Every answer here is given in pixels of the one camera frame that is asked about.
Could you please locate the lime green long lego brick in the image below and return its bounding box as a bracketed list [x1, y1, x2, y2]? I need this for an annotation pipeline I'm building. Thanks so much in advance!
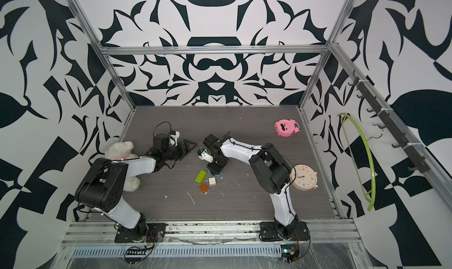
[195, 170, 207, 184]

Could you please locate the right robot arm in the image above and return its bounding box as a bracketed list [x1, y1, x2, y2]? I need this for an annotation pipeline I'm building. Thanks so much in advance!
[197, 134, 298, 236]

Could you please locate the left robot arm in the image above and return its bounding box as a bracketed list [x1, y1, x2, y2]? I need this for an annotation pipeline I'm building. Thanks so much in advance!
[75, 139, 197, 237]

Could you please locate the white lego brick left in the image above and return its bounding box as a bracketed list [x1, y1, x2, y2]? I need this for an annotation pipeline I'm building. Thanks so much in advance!
[208, 177, 217, 185]

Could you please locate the orange lego brick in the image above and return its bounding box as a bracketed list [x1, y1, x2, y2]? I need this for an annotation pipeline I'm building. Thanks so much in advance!
[200, 184, 208, 193]

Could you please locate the white teddy bear pink shirt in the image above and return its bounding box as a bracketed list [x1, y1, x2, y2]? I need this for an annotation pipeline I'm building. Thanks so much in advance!
[105, 141, 141, 192]

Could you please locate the beige round clock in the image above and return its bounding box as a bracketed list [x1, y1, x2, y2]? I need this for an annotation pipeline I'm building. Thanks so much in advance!
[290, 164, 318, 191]

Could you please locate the green hoop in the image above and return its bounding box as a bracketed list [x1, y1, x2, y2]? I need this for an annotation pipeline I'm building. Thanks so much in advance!
[338, 113, 376, 211]

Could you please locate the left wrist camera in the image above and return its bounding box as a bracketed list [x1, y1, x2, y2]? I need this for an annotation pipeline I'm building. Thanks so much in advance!
[153, 130, 180, 150]

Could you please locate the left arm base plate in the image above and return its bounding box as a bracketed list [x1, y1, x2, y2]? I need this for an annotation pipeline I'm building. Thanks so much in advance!
[114, 223, 167, 244]

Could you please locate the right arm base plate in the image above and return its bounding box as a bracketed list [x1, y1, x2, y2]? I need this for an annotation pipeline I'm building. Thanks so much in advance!
[259, 219, 310, 242]

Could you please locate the aluminium front rail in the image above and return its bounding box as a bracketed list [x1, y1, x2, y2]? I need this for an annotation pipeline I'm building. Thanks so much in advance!
[62, 219, 362, 245]

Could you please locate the black hook rail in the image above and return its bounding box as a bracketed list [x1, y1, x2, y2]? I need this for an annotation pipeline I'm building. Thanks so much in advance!
[350, 75, 431, 174]

